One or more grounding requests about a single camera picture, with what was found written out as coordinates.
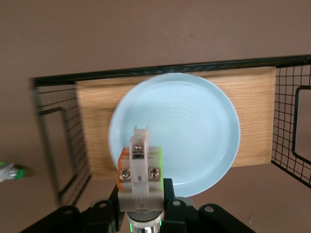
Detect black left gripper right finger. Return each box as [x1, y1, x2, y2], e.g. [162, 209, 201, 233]
[163, 178, 195, 233]

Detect red push button switch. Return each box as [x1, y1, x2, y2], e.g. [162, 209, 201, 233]
[117, 124, 164, 233]

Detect wooden shelf board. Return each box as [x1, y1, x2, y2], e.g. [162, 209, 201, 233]
[74, 67, 278, 181]

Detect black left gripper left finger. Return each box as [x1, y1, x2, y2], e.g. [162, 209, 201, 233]
[89, 179, 122, 233]

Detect light blue round plate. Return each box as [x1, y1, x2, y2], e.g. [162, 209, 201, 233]
[107, 72, 242, 198]

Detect green push button switch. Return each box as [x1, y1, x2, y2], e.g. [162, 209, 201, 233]
[0, 161, 26, 183]

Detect black wire mesh rack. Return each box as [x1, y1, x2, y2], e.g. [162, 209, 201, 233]
[31, 54, 311, 207]

